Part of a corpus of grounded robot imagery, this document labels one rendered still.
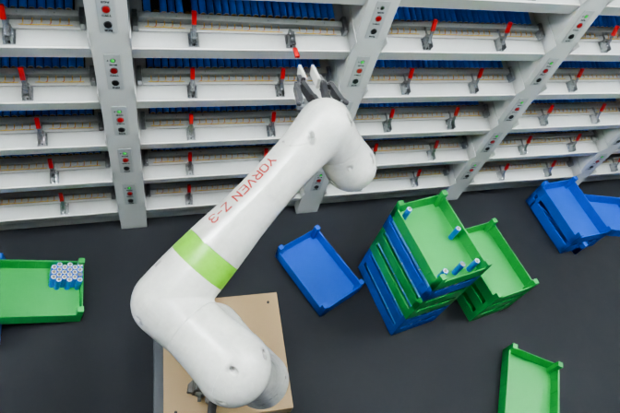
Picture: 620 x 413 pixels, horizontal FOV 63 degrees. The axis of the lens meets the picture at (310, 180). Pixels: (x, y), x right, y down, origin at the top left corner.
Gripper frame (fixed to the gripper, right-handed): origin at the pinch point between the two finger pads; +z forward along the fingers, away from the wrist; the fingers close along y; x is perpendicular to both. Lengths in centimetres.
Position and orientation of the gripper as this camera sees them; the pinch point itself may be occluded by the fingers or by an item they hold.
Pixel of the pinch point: (308, 76)
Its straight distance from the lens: 132.0
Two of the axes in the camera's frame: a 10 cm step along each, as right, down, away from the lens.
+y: 9.5, -0.6, 2.9
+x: 1.6, -7.3, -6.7
